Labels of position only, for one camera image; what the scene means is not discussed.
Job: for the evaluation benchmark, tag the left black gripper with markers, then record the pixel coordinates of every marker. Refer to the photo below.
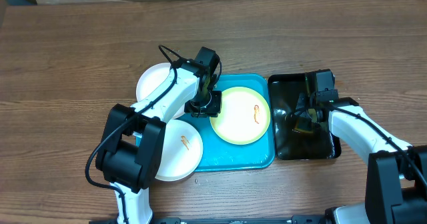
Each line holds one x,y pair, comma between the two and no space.
212,111

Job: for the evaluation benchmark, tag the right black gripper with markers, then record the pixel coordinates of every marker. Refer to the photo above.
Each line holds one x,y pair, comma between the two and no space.
305,101

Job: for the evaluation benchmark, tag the green yellow sponge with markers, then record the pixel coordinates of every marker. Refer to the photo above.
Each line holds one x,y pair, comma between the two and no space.
304,124

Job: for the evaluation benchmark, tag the yellow green rimmed plate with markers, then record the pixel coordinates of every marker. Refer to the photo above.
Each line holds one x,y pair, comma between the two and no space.
244,116

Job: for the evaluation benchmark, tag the white plate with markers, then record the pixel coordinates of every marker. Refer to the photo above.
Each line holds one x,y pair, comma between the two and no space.
151,80
182,151

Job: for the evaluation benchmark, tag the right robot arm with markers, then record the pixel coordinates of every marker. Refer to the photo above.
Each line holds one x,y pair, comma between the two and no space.
396,175

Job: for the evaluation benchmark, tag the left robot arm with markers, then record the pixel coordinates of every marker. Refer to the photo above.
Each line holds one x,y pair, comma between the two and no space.
129,154

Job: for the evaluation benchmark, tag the black rectangular water tray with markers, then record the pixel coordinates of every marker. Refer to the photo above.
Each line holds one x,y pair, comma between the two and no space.
289,144

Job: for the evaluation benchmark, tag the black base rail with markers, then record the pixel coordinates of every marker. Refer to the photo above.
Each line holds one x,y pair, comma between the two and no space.
296,219

